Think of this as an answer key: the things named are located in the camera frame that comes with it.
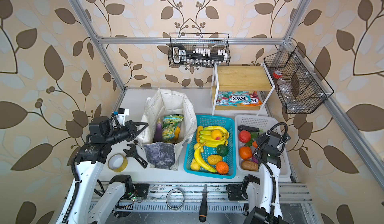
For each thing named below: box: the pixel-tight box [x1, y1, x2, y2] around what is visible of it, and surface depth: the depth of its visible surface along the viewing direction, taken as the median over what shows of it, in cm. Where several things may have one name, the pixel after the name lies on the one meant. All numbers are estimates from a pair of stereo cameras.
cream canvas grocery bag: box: [137, 89, 198, 171], surface depth 79 cm
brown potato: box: [241, 160, 259, 171], surface depth 79 cm
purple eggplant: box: [153, 117, 163, 143], surface depth 86 cm
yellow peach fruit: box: [211, 129, 223, 141], surface depth 88 cm
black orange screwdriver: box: [199, 184, 208, 223], surface depth 70 cm
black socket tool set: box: [172, 44, 228, 66], surface depth 86 cm
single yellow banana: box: [194, 142, 217, 173], surface depth 80 cm
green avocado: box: [216, 144, 229, 157], surface depth 84 cm
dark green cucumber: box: [237, 125, 260, 133], surface depth 96 cm
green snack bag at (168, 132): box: [161, 122, 178, 143], surface depth 86 cm
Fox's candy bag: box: [216, 91, 263, 107], surface depth 90 cm
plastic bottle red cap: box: [273, 70, 293, 96], surface depth 80 cm
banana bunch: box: [216, 126, 230, 147], surface depth 89 cm
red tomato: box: [238, 130, 252, 144], surface depth 90 cm
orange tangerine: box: [216, 161, 229, 175], surface depth 78 cm
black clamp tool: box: [123, 143, 148, 169], surface depth 88 cm
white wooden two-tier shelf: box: [211, 62, 276, 116], surface depth 82 cm
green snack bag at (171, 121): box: [162, 114, 184, 129], surface depth 91 cm
